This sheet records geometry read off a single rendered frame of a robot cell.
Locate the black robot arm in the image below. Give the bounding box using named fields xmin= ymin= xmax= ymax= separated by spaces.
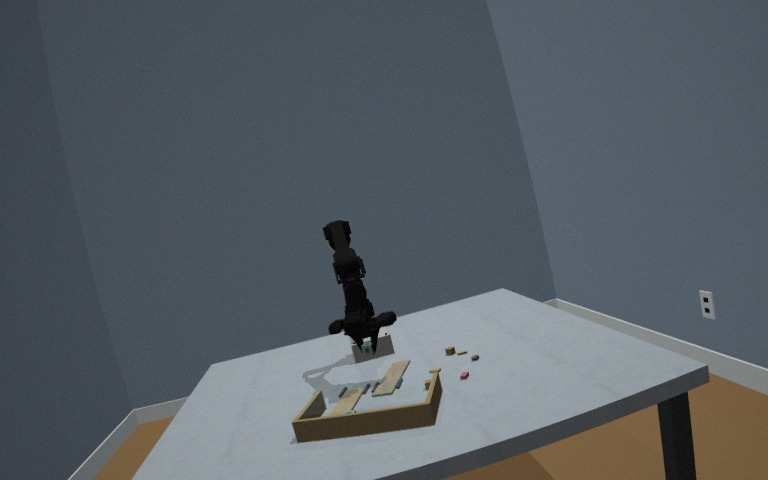
xmin=323 ymin=220 xmax=370 ymax=339

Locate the tan strip with blue speckles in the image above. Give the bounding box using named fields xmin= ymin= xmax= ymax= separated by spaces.
xmin=384 ymin=360 xmax=411 ymax=377

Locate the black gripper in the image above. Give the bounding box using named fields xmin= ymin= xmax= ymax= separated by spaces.
xmin=329 ymin=298 xmax=397 ymax=352

